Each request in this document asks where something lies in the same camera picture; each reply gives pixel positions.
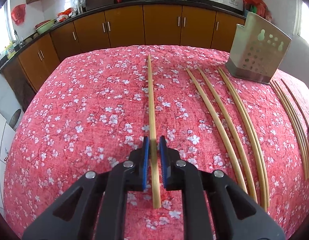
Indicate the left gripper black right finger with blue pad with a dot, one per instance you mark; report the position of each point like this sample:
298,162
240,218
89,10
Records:
214,206

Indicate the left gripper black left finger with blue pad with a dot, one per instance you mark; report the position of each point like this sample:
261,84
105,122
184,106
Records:
94,206

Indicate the steel perforated utensil holder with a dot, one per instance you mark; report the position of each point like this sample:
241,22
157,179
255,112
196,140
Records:
258,49

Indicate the brown lower kitchen cabinets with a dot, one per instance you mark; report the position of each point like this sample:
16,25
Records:
150,24

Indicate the red floral tablecloth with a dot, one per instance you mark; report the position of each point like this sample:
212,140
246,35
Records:
93,110

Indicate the white bucket on floor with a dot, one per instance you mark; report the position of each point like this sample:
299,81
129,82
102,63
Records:
16,119

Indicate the bamboo chopstick right group middle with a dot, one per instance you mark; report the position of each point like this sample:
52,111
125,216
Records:
295,124

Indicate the bamboo chopstick group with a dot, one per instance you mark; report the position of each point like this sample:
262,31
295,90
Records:
292,124
299,125
295,124

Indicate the bamboo chopstick right group inner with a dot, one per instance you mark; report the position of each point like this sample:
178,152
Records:
292,124

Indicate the bamboo chopstick right group outer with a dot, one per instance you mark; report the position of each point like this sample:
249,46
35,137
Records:
299,125

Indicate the yellow detergent bottle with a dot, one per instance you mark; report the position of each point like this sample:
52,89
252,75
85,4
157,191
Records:
10,50

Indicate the green basin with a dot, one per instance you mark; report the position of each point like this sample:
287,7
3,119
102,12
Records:
44,26

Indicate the red white bag on counter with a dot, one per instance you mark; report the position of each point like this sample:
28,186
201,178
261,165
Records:
64,15

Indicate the red bag on right counter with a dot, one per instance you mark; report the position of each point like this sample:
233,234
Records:
258,7

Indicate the red plastic bag on wall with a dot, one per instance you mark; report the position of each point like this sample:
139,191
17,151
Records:
18,14

